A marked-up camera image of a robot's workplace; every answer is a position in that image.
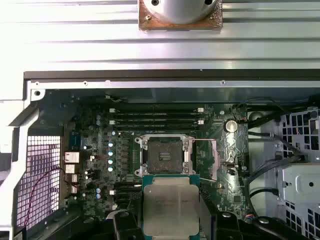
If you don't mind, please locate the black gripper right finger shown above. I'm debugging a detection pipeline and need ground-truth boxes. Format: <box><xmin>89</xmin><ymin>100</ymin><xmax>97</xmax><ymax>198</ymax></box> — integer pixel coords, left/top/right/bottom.
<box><xmin>199</xmin><ymin>211</ymin><xmax>308</xmax><ymax>240</ymax></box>

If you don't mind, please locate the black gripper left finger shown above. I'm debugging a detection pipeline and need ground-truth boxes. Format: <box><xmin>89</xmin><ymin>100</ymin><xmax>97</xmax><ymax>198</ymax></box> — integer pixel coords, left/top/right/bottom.
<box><xmin>79</xmin><ymin>210</ymin><xmax>145</xmax><ymax>240</ymax></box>

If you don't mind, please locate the thin metal locking lever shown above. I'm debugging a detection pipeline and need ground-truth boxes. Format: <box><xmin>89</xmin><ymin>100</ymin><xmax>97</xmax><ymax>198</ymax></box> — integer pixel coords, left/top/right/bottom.
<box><xmin>195</xmin><ymin>174</ymin><xmax>222</xmax><ymax>215</ymax></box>

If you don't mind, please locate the silver CPU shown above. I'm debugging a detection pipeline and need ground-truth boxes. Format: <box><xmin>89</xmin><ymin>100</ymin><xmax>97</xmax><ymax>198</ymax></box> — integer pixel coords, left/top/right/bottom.
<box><xmin>141</xmin><ymin>174</ymin><xmax>201</xmax><ymax>237</ymax></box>

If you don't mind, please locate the metal socket cover frame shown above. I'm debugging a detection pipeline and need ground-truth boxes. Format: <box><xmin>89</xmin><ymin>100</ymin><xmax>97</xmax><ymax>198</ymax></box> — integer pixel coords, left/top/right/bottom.
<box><xmin>195</xmin><ymin>137</ymin><xmax>223</xmax><ymax>182</ymax></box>

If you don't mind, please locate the black RAM slot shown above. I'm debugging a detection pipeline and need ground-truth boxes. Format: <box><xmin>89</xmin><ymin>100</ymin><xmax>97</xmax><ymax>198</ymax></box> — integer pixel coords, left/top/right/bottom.
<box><xmin>113</xmin><ymin>114</ymin><xmax>205</xmax><ymax>121</ymax></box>
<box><xmin>113</xmin><ymin>125</ymin><xmax>205</xmax><ymax>132</ymax></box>
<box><xmin>109</xmin><ymin>189</ymin><xmax>143</xmax><ymax>201</ymax></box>
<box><xmin>115</xmin><ymin>181</ymin><xmax>143</xmax><ymax>191</ymax></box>
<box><xmin>109</xmin><ymin>119</ymin><xmax>206</xmax><ymax>127</ymax></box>
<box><xmin>109</xmin><ymin>107</ymin><xmax>206</xmax><ymax>115</ymax></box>

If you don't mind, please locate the CPU socket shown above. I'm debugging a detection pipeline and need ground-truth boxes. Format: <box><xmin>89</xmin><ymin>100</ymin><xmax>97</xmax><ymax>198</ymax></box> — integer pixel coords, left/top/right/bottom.
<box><xmin>134</xmin><ymin>134</ymin><xmax>196</xmax><ymax>178</ymax></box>

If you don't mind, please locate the green motherboard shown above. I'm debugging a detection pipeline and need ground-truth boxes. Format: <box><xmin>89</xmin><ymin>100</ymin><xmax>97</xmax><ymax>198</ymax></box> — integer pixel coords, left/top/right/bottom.
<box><xmin>62</xmin><ymin>102</ymin><xmax>250</xmax><ymax>226</ymax></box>

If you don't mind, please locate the silver drive cage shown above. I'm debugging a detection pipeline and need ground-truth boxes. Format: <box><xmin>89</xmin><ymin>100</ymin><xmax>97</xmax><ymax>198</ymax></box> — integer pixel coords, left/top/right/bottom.
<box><xmin>274</xmin><ymin>106</ymin><xmax>320</xmax><ymax>240</ymax></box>

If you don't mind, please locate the blue port connector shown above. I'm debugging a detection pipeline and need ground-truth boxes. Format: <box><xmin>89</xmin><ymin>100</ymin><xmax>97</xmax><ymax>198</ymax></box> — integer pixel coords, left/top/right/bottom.
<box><xmin>70</xmin><ymin>131</ymin><xmax>85</xmax><ymax>148</ymax></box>

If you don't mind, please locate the round coin battery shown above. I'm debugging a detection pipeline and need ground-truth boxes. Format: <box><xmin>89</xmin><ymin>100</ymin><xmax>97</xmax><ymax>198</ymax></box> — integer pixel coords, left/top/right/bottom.
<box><xmin>223</xmin><ymin>119</ymin><xmax>239</xmax><ymax>134</ymax></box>

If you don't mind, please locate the black open PC case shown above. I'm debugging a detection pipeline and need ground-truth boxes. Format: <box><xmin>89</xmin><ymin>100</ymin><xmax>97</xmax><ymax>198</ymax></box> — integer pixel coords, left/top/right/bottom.
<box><xmin>0</xmin><ymin>69</ymin><xmax>320</xmax><ymax>240</ymax></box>

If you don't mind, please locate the black cable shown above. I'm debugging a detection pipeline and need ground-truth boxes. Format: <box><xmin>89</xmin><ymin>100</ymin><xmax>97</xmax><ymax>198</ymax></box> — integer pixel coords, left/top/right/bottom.
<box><xmin>246</xmin><ymin>154</ymin><xmax>280</xmax><ymax>201</ymax></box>
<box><xmin>236</xmin><ymin>96</ymin><xmax>311</xmax><ymax>118</ymax></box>

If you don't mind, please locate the thin red wire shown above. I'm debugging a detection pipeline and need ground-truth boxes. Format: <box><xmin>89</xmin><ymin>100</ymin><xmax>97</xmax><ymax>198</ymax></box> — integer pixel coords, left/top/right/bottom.
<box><xmin>24</xmin><ymin>166</ymin><xmax>66</xmax><ymax>227</ymax></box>

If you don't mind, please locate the brown square base plate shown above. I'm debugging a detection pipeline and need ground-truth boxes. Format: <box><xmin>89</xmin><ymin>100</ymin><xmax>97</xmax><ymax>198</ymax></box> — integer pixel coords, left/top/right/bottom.
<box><xmin>138</xmin><ymin>0</ymin><xmax>224</xmax><ymax>31</ymax></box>

